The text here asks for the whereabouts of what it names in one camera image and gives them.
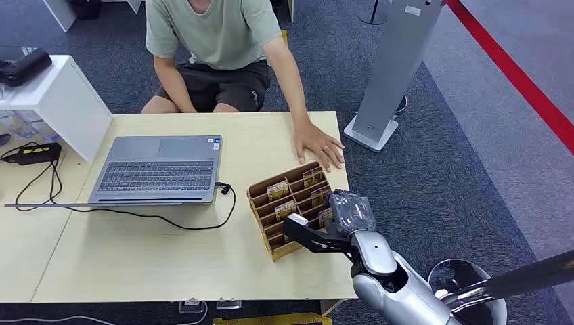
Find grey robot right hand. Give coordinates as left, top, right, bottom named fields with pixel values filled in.
left=324, top=189, right=376, bottom=238

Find person's left hand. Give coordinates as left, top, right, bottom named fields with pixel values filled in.
left=292, top=120, right=346, bottom=173

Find wooden card holder rack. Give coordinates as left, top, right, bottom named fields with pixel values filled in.
left=246, top=161, right=336, bottom=262

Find person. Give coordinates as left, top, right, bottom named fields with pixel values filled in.
left=141, top=0, right=346, bottom=173

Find wooden table leg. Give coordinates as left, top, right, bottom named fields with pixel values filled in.
left=320, top=299, right=346, bottom=316

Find grey kiosk stand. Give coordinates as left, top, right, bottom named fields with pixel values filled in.
left=343, top=0, right=445, bottom=154

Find yellow flat object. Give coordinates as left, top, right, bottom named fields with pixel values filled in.
left=211, top=313, right=333, bottom=325

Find round grey stanchion base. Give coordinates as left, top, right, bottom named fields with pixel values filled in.
left=358, top=0, right=392, bottom=26

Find grey laptop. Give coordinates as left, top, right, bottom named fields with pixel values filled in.
left=4, top=135, right=223, bottom=209

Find chrome stanchion with dark pole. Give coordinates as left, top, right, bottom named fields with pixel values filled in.
left=428, top=248, right=574, bottom=325

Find white desk power socket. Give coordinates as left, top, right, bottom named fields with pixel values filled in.
left=178, top=298, right=202, bottom=315

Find white cabinet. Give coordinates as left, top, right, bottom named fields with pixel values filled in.
left=0, top=54, right=113, bottom=163

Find black power adapter yellow label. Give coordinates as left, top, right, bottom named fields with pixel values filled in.
left=1, top=142, right=62, bottom=166

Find white furniture panel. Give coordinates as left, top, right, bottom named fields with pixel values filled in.
left=42, top=0, right=77, bottom=33

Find clear plastic bottles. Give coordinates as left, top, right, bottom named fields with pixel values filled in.
left=0, top=110, right=62, bottom=143

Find black handheld device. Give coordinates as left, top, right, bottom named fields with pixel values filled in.
left=0, top=47, right=53, bottom=87

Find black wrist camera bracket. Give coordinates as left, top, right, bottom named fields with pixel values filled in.
left=282, top=217, right=356, bottom=262

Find black laptop power cable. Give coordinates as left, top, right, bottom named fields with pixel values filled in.
left=13, top=159, right=237, bottom=232

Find white cable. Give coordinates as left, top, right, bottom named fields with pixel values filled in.
left=0, top=301, right=209, bottom=325

